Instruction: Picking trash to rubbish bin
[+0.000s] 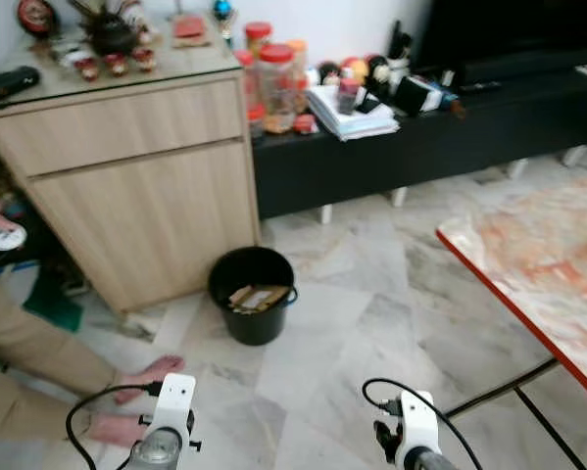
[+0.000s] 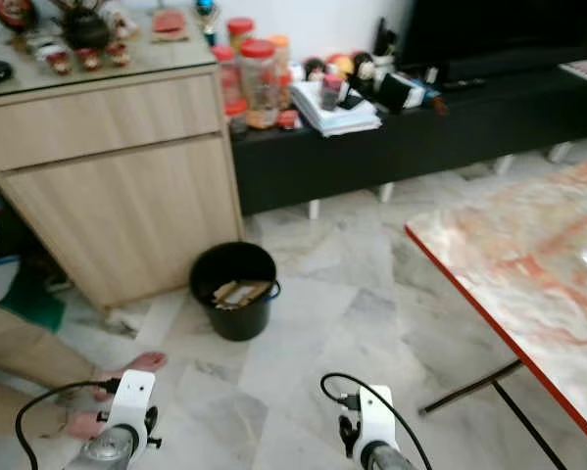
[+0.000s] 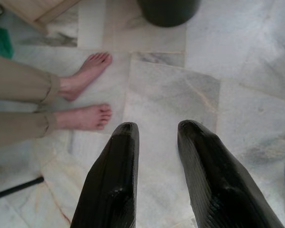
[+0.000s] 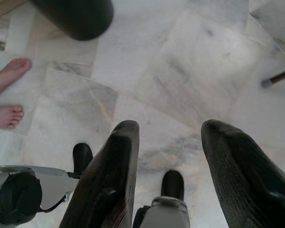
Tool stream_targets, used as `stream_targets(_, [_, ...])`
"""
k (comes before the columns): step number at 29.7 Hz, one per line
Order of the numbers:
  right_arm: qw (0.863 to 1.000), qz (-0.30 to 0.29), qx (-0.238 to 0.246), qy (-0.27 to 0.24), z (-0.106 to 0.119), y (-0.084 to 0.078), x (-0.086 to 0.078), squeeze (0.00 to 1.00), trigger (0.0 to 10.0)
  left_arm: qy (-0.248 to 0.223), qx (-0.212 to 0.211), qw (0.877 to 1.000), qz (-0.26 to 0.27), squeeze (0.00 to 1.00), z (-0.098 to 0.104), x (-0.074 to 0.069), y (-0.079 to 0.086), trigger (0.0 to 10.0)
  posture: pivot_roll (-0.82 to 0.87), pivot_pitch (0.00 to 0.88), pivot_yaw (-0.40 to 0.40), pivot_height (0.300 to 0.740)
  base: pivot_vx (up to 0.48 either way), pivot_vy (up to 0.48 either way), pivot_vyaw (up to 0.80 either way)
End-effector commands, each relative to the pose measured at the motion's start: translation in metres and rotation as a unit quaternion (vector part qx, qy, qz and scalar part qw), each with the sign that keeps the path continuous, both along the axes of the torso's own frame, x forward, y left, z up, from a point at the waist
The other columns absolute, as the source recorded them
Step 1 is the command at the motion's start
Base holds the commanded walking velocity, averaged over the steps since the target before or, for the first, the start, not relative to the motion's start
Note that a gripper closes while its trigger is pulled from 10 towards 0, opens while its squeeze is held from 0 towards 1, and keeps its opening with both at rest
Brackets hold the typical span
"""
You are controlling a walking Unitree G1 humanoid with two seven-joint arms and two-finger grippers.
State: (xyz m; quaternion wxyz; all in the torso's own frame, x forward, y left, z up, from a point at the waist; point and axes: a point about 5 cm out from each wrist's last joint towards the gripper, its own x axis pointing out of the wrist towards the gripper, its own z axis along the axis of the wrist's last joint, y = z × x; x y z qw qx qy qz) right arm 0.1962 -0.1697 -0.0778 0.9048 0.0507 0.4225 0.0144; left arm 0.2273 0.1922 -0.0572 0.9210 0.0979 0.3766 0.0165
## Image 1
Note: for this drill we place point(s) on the small red packet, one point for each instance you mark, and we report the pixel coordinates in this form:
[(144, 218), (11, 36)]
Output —
[(305, 124)]

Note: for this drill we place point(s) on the small red tea cup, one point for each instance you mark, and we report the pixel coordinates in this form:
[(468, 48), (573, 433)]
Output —
[(117, 64), (87, 69), (145, 59)]

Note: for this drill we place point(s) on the black and white figurine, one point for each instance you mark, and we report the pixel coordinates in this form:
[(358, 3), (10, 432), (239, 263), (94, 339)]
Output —
[(383, 73)]

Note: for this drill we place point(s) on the long black soundbar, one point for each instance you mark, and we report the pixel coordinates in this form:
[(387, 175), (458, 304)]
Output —
[(528, 70)]

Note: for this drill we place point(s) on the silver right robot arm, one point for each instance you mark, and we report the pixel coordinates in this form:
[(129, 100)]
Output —
[(432, 460)]

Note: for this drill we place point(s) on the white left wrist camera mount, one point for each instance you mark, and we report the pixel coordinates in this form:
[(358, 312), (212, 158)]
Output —
[(173, 401)]

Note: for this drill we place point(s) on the green cloth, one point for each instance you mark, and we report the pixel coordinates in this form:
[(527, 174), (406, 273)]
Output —
[(53, 299)]

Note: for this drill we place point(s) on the round red plaque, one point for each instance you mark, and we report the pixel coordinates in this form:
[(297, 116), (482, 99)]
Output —
[(36, 17)]

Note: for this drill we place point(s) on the white round lid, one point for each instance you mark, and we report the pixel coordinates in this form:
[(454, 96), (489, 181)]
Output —
[(4, 240)]

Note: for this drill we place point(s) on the orange-lidded plastic jar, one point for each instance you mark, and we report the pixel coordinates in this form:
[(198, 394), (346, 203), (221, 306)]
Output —
[(299, 69)]

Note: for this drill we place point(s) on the tiny red-lidded jar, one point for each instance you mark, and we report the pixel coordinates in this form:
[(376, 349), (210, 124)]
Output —
[(256, 119)]

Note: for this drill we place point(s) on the black zip pouch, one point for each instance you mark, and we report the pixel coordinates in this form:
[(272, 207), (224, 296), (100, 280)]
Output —
[(7, 83)]

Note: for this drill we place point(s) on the person's legs in beige trousers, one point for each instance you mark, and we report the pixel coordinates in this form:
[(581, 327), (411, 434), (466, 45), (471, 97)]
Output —
[(28, 343)]

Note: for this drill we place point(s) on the low black TV stand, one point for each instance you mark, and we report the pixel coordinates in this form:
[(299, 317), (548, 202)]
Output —
[(430, 147)]

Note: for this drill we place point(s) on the blue ball ornament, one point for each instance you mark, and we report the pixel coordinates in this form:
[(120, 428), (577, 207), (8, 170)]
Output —
[(223, 12)]

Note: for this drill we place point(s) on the brown cardboard piece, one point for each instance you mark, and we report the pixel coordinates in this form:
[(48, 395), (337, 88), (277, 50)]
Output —
[(259, 298)]

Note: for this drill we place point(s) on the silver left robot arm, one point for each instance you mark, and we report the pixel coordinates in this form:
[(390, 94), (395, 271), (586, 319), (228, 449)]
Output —
[(158, 452)]

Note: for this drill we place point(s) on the short red-lidded jar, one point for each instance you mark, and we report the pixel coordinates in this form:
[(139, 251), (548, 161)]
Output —
[(258, 37)]

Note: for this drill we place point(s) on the person's bare foot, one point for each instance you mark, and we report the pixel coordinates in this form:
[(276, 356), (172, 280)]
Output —
[(117, 429), (156, 372)]

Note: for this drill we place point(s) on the dark round teapot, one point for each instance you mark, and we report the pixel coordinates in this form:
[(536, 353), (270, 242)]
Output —
[(112, 37)]

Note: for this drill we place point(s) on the black rubbish bin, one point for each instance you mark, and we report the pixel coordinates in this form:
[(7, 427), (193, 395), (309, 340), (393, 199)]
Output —
[(254, 328)]

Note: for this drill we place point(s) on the black and white box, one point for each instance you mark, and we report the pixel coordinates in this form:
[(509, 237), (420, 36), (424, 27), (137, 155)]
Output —
[(417, 95)]

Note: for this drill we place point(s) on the orange round toy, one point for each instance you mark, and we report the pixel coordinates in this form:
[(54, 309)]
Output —
[(356, 70)]

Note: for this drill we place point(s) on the orange marble coffee table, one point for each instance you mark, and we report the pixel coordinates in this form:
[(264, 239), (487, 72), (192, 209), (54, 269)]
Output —
[(548, 264)]

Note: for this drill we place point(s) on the stack of white papers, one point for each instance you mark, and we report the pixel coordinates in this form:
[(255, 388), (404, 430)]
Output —
[(357, 122)]

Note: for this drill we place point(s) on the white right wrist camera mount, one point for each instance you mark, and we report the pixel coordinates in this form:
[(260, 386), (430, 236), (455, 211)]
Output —
[(418, 426)]

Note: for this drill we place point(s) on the flat red box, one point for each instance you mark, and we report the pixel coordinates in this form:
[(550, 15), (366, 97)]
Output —
[(189, 27)]

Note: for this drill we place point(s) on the black flat screen television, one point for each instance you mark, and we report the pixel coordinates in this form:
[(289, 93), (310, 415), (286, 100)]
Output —
[(509, 29)]

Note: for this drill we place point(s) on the black upright holder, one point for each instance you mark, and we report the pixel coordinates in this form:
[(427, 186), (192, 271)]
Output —
[(400, 41)]

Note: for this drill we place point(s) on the tall red-lidded snack jar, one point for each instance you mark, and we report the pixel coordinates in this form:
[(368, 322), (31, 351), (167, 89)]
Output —
[(276, 88)]

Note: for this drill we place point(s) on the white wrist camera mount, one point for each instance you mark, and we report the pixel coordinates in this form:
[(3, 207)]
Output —
[(173, 401), (418, 426)]

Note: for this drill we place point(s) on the light wooden cabinet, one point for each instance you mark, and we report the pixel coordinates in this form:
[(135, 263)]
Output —
[(126, 196)]

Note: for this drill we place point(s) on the small dark glass jar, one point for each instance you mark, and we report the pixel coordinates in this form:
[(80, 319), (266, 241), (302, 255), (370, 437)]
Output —
[(348, 96)]

